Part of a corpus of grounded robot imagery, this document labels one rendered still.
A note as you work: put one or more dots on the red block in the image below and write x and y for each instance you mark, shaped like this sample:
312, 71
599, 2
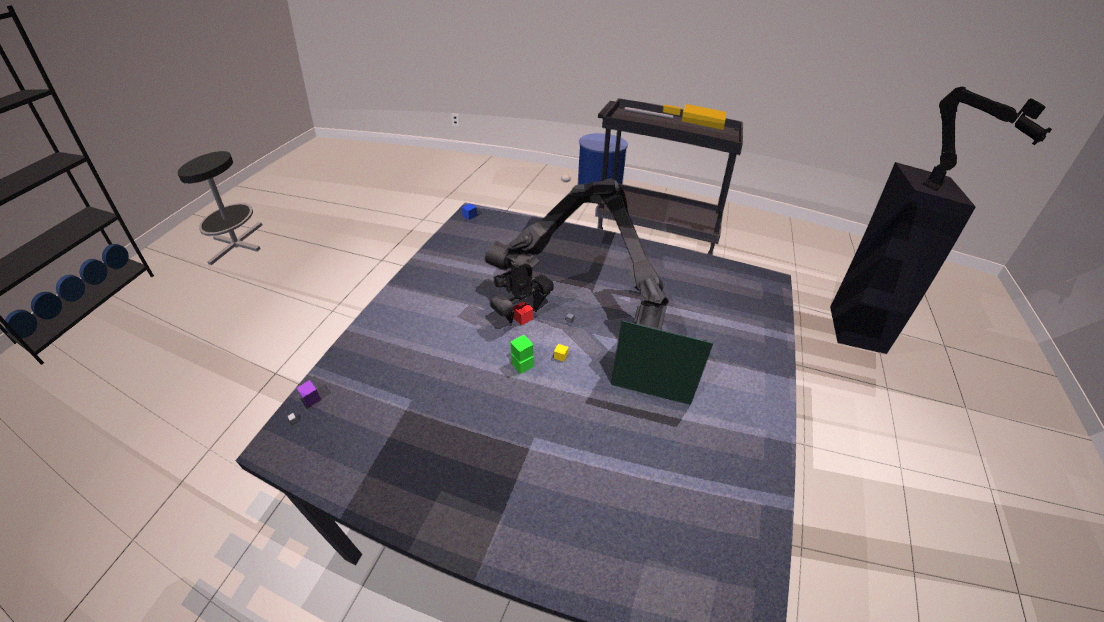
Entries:
523, 313

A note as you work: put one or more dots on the green block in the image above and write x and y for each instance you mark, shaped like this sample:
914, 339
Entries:
523, 366
521, 348

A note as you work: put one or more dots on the purple cube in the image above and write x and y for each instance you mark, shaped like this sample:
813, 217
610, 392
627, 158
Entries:
309, 393

